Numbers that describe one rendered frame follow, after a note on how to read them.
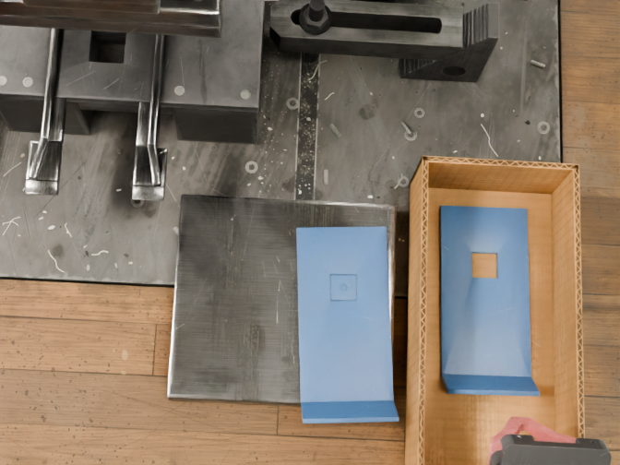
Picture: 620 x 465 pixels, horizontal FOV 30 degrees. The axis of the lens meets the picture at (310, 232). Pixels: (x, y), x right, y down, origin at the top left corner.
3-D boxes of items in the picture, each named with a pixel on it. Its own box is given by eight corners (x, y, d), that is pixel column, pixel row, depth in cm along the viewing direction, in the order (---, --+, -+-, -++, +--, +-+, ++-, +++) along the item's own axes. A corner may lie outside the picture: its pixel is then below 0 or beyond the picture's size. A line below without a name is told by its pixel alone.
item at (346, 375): (301, 426, 87) (303, 423, 84) (296, 229, 90) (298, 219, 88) (394, 424, 87) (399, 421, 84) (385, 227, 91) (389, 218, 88)
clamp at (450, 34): (268, 73, 96) (269, 21, 86) (269, 35, 97) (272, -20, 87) (447, 83, 96) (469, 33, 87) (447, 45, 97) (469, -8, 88)
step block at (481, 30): (399, 77, 96) (414, 32, 88) (400, 45, 97) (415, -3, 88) (476, 82, 97) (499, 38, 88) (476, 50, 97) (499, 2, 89)
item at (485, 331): (440, 398, 89) (447, 393, 86) (439, 207, 93) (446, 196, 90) (530, 400, 89) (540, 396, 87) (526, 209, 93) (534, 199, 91)
